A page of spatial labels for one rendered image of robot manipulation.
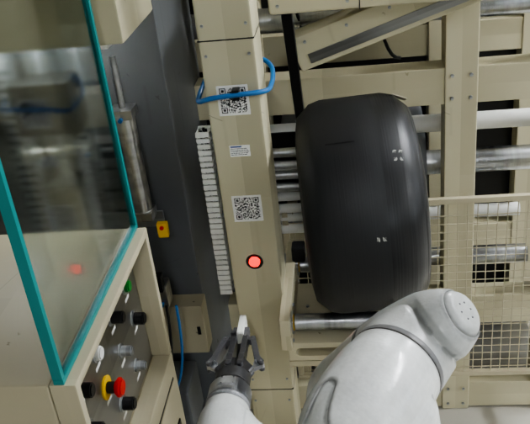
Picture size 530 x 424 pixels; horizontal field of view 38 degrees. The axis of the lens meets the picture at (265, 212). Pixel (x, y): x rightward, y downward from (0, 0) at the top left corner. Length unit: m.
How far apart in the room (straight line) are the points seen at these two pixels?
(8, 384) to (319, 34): 1.25
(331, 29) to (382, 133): 0.47
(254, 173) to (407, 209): 0.40
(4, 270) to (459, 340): 1.09
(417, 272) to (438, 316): 0.80
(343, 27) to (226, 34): 0.49
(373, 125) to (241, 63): 0.34
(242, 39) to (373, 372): 1.01
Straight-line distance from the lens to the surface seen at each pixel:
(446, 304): 1.02
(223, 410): 1.50
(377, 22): 2.15
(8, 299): 1.67
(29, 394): 1.43
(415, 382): 0.96
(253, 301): 2.08
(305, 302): 2.27
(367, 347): 0.97
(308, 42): 2.16
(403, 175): 1.74
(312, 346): 2.03
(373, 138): 1.78
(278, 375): 2.23
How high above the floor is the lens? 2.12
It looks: 28 degrees down
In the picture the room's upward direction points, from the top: 7 degrees counter-clockwise
